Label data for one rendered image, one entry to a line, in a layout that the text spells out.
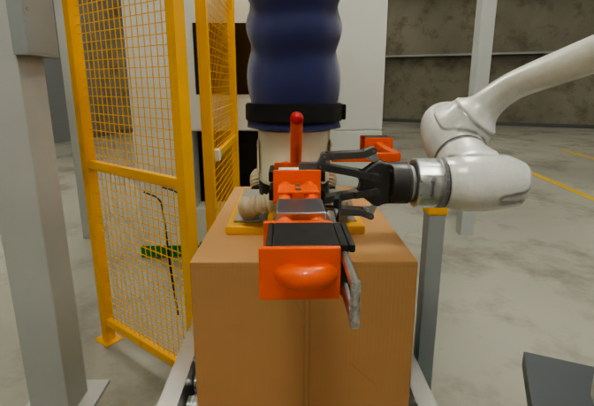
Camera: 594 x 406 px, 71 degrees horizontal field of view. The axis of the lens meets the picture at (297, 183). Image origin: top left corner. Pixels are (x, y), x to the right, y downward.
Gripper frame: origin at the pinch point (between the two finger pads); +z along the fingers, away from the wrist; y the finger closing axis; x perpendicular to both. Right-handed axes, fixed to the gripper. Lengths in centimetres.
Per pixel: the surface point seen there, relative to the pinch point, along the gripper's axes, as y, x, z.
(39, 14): -41, 85, 89
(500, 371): 120, 104, -103
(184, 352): 61, 37, 33
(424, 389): 61, 20, -34
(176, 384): 61, 24, 32
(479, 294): 120, 180, -126
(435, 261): 44, 65, -51
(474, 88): -14, 292, -158
